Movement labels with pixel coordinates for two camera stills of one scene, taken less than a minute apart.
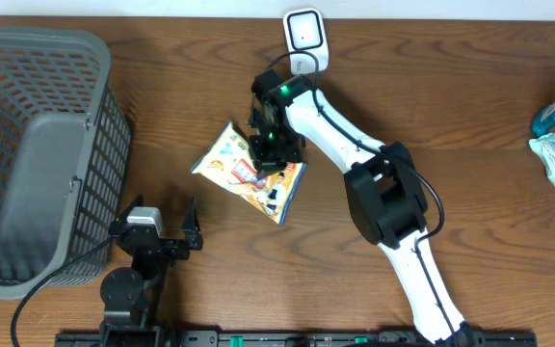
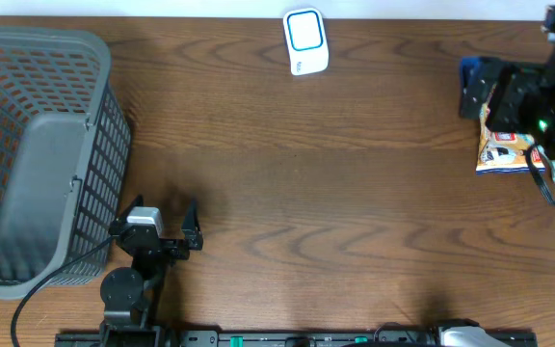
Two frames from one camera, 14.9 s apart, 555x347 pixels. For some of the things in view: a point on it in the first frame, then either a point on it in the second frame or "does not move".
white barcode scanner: [305, 31] does not move
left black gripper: [177, 251] does not move
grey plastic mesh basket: [49, 156] does not move
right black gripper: [264, 164] → [521, 80]
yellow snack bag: [228, 159] → [498, 151]
